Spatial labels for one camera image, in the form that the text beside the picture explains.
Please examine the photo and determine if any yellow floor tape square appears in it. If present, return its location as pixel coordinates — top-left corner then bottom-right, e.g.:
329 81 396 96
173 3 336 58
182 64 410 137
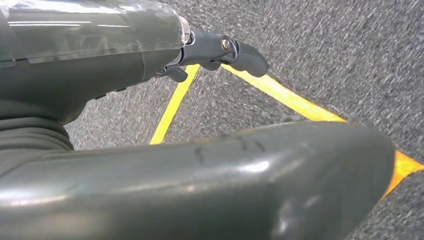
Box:
149 63 424 200

